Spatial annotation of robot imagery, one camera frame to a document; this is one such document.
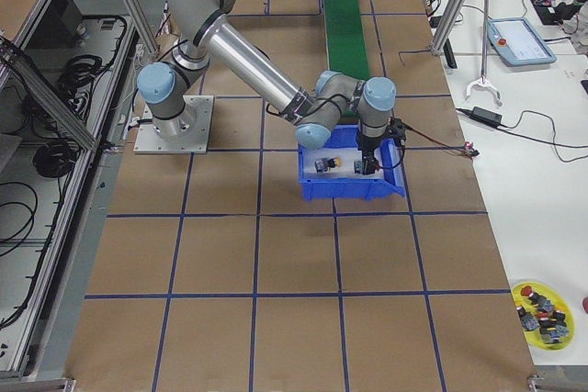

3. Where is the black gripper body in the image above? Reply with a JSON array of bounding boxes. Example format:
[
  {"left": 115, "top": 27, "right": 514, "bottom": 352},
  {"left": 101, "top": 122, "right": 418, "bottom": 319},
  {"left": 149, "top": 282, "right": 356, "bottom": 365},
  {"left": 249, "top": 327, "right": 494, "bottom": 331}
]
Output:
[{"left": 356, "top": 132, "right": 383, "bottom": 160}]

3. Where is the yellow mushroom push button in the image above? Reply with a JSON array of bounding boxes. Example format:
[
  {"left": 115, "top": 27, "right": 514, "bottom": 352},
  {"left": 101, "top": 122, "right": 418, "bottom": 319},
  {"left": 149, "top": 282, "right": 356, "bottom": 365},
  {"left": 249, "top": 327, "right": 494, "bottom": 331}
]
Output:
[{"left": 314, "top": 157, "right": 342, "bottom": 174}]

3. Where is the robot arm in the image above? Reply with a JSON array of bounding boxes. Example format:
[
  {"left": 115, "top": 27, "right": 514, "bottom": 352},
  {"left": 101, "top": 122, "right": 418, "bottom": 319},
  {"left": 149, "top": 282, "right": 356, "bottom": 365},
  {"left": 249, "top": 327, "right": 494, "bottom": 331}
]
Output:
[{"left": 137, "top": 0, "right": 396, "bottom": 174}]

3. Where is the yellow plate of buttons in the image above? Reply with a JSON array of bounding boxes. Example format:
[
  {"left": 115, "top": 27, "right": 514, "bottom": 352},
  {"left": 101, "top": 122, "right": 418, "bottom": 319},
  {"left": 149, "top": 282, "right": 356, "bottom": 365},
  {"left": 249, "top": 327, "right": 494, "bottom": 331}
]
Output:
[{"left": 511, "top": 281, "right": 575, "bottom": 351}]

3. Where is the white foam pad right bin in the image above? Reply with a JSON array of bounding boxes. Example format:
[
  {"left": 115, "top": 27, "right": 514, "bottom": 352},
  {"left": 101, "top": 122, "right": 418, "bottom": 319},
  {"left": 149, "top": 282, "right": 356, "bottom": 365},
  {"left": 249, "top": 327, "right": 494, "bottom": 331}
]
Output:
[{"left": 300, "top": 148, "right": 384, "bottom": 180}]

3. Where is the blue right plastic bin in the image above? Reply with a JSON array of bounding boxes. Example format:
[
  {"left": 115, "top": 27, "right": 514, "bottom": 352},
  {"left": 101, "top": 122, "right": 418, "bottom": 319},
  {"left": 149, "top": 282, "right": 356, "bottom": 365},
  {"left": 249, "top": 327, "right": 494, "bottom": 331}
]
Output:
[{"left": 298, "top": 125, "right": 405, "bottom": 200}]

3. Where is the green conveyor belt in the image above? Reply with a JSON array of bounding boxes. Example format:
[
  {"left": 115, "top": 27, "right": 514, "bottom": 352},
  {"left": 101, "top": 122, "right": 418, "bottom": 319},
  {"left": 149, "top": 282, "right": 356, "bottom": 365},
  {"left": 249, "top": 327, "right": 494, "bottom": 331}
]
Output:
[{"left": 322, "top": 0, "right": 370, "bottom": 80}]

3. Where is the small red LED board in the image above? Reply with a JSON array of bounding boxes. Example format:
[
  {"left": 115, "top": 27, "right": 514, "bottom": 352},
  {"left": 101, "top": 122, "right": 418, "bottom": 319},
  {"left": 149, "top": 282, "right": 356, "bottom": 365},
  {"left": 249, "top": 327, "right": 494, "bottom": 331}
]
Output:
[{"left": 463, "top": 142, "right": 480, "bottom": 158}]

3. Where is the black power adapter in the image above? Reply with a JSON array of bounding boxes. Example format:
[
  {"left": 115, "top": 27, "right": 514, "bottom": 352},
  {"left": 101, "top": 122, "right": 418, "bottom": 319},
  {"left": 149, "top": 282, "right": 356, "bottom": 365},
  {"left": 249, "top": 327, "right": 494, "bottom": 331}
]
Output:
[{"left": 469, "top": 106, "right": 503, "bottom": 128}]

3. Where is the teach pendant tablet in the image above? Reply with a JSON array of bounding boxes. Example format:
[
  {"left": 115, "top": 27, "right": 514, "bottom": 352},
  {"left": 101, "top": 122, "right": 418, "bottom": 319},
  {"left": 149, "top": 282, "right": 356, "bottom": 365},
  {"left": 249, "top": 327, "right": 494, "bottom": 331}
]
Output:
[{"left": 487, "top": 17, "right": 557, "bottom": 66}]

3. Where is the red black wire pair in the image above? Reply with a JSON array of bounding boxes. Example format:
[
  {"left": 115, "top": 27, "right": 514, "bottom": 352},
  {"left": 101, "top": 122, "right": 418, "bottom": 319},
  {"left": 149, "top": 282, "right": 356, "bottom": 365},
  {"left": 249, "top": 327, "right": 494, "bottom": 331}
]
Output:
[{"left": 399, "top": 123, "right": 469, "bottom": 152}]

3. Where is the black handle tool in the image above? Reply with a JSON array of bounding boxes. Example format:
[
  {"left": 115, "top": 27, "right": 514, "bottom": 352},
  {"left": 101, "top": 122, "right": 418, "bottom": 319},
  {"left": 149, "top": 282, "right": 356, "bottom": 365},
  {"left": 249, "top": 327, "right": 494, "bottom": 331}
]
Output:
[{"left": 443, "top": 39, "right": 458, "bottom": 69}]

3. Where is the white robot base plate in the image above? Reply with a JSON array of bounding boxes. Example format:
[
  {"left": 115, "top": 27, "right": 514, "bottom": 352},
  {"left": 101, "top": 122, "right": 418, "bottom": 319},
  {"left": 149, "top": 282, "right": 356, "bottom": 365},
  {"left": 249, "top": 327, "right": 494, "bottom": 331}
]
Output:
[{"left": 134, "top": 95, "right": 214, "bottom": 154}]

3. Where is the green handled reach grabber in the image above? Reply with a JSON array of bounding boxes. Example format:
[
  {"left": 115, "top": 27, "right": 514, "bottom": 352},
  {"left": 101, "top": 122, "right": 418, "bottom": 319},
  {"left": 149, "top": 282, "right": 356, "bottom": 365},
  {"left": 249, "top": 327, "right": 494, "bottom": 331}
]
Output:
[{"left": 465, "top": 0, "right": 503, "bottom": 106}]

